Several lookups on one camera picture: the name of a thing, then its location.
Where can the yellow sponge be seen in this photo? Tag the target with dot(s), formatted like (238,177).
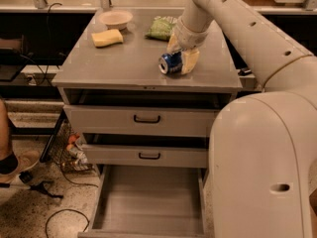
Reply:
(107,38)

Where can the tan shoe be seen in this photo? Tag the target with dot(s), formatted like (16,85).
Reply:
(13,165)

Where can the grey drawer cabinet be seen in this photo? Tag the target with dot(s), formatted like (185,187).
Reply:
(128,75)

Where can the green chip bag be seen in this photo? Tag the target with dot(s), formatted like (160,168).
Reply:
(161,28)

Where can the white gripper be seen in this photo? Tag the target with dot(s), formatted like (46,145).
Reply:
(188,37)

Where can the black power adapter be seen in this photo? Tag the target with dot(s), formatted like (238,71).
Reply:
(244,71)

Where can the middle drawer with handle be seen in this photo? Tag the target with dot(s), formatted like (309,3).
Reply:
(146,156)

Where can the top drawer with handle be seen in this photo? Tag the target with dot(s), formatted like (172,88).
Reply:
(140,120)

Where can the black tool on floor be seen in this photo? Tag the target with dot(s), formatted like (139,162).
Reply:
(23,181)

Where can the blue pepsi can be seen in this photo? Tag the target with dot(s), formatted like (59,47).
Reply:
(170,63)

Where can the wire basket with items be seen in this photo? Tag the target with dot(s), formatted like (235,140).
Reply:
(67,151)

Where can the drawer with handle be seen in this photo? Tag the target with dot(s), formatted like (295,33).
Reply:
(140,120)
(146,156)

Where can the white paper bowl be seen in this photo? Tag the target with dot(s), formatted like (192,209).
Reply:
(117,19)

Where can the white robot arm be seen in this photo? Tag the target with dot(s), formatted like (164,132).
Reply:
(262,145)

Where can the open bottom drawer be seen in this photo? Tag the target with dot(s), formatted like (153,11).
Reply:
(148,202)

